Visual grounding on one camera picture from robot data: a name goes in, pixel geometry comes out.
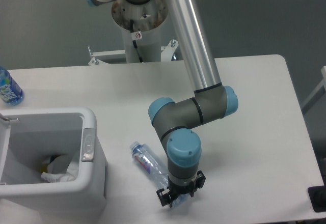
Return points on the white frame at right edge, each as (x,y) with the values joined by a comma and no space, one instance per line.
(315,95)

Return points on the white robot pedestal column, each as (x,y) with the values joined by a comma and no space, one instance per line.
(140,23)

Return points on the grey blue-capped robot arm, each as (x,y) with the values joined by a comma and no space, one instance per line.
(174,121)

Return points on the black clamp at table edge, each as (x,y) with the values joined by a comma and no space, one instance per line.
(317,198)

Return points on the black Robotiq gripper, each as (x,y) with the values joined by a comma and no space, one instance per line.
(169,195)

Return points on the white plastic trash can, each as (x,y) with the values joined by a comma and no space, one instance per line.
(29,136)

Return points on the white pedestal base frame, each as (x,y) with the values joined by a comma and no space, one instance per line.
(141,54)

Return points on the crushed clear plastic water bottle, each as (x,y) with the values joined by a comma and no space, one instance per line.
(155,170)

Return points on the blue labelled drink bottle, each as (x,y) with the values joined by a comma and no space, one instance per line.
(11,92)

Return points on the trash inside the can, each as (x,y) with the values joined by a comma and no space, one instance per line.
(55,164)

